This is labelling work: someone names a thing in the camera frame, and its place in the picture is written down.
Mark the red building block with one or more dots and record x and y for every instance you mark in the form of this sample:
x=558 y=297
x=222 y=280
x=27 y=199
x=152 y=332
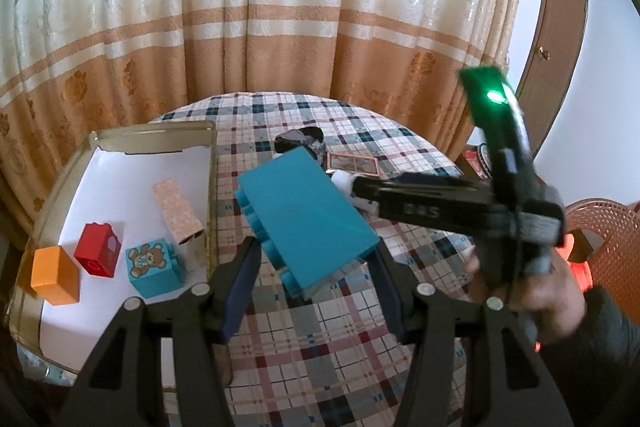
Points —
x=95 y=252

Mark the pink patterned box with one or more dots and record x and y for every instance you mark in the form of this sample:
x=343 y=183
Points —
x=175 y=207

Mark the large teal building block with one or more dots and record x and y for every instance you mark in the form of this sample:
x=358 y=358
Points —
x=305 y=217

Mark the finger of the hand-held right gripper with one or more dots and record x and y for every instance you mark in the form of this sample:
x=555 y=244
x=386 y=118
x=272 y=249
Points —
x=370 y=189

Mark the decorated round plate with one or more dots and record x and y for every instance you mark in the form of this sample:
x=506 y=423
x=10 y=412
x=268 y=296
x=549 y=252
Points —
x=486 y=159

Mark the black grey stone object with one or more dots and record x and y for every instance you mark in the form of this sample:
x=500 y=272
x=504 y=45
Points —
x=305 y=138

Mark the gold metal tray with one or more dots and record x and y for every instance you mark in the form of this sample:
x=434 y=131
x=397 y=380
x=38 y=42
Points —
x=150 y=139

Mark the teal bear print cube block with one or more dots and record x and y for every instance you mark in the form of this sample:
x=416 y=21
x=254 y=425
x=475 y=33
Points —
x=150 y=267

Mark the orange plastic chair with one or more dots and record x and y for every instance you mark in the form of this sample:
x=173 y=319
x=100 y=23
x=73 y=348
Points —
x=610 y=227

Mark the orange building block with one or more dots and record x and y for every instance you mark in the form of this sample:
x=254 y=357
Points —
x=55 y=277

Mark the red box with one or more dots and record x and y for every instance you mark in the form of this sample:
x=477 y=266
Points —
x=470 y=162

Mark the brown wooden door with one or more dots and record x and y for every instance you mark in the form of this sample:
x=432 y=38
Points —
x=555 y=32

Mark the person's right hand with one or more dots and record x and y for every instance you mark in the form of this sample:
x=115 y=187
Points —
x=555 y=302

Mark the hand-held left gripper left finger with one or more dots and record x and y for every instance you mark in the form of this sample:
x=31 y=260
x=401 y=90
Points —
x=240 y=289

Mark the pink rectangular case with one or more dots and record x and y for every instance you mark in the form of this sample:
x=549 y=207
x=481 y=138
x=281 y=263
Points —
x=352 y=163

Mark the person's right forearm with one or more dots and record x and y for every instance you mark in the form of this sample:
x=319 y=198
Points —
x=600 y=357

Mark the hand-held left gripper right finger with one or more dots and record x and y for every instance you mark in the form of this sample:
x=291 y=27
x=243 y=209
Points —
x=390 y=292

